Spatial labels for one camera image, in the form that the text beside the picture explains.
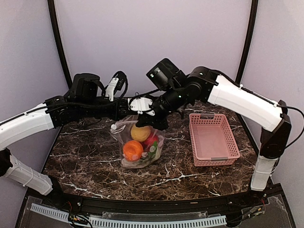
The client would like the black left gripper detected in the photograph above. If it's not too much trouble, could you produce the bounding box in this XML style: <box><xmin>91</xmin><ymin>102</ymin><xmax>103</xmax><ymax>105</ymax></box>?
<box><xmin>77</xmin><ymin>96</ymin><xmax>129</xmax><ymax>121</ymax></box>

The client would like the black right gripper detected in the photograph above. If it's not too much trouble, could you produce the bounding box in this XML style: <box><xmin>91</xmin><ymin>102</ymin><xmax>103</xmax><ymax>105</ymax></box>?
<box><xmin>135</xmin><ymin>84</ymin><xmax>186</xmax><ymax>130</ymax></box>

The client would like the yellow toy fruit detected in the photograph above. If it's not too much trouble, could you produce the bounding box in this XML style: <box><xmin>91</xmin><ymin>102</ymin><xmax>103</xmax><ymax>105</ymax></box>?
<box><xmin>130</xmin><ymin>125</ymin><xmax>151</xmax><ymax>143</ymax></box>

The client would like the red toy pepper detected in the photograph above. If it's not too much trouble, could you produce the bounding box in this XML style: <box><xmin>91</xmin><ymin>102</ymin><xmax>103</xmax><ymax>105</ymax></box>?
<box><xmin>142</xmin><ymin>133</ymin><xmax>159</xmax><ymax>149</ymax></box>

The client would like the clear zip top bag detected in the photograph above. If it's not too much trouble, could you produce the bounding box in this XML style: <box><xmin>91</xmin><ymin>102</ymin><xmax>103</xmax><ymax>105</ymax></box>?
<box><xmin>110</xmin><ymin>115</ymin><xmax>165</xmax><ymax>169</ymax></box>

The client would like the orange toy tangerine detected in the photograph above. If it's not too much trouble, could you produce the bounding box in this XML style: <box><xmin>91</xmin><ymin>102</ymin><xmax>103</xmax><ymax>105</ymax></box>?
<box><xmin>123</xmin><ymin>140</ymin><xmax>144</xmax><ymax>162</ymax></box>

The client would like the white toy vegetable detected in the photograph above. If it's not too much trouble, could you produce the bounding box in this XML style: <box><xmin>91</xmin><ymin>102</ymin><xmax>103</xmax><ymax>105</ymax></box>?
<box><xmin>121</xmin><ymin>160</ymin><xmax>145</xmax><ymax>169</ymax></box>
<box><xmin>141</xmin><ymin>142</ymin><xmax>163</xmax><ymax>163</ymax></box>

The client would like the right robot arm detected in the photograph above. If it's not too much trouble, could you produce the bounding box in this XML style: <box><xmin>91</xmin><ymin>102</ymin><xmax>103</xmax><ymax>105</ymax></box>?
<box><xmin>128</xmin><ymin>58</ymin><xmax>292</xmax><ymax>206</ymax></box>

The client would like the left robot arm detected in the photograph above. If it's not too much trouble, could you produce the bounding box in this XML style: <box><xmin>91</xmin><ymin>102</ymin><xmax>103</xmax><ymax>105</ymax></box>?
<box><xmin>0</xmin><ymin>71</ymin><xmax>128</xmax><ymax>207</ymax></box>

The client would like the pink plastic basket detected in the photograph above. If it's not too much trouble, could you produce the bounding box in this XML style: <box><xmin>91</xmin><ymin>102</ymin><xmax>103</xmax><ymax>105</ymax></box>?
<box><xmin>189</xmin><ymin>114</ymin><xmax>240</xmax><ymax>167</ymax></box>

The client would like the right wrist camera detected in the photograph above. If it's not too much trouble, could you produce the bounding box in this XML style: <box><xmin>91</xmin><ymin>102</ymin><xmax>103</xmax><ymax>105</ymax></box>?
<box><xmin>128</xmin><ymin>97</ymin><xmax>155</xmax><ymax>116</ymax></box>

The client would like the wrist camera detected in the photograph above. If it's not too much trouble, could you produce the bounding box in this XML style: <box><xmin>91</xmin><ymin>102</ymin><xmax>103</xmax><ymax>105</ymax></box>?
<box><xmin>105</xmin><ymin>77</ymin><xmax>125</xmax><ymax>102</ymax></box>
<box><xmin>128</xmin><ymin>97</ymin><xmax>155</xmax><ymax>116</ymax></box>

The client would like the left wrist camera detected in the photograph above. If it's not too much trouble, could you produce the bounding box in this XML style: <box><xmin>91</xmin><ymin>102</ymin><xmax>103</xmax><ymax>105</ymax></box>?
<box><xmin>105</xmin><ymin>77</ymin><xmax>125</xmax><ymax>102</ymax></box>

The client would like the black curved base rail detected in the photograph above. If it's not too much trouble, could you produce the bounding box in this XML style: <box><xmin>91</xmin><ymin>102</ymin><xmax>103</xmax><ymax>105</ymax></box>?
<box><xmin>40</xmin><ymin>175</ymin><xmax>271</xmax><ymax>217</ymax></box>

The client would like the left black frame post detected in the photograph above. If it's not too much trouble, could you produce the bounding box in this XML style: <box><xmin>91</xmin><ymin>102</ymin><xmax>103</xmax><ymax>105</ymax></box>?
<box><xmin>47</xmin><ymin>0</ymin><xmax>72</xmax><ymax>88</ymax></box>

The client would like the black frame post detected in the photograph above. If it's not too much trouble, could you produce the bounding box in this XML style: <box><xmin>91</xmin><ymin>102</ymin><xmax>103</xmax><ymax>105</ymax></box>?
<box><xmin>47</xmin><ymin>0</ymin><xmax>72</xmax><ymax>88</ymax></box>
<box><xmin>235</xmin><ymin>0</ymin><xmax>258</xmax><ymax>84</ymax></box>

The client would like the white slotted cable duct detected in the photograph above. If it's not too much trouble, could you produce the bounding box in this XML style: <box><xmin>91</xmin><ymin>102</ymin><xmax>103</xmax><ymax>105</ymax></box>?
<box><xmin>30</xmin><ymin>203</ymin><xmax>227</xmax><ymax>228</ymax></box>

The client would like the right black frame post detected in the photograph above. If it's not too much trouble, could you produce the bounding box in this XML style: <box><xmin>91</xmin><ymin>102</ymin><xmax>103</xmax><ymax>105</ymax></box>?
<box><xmin>235</xmin><ymin>0</ymin><xmax>258</xmax><ymax>84</ymax></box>

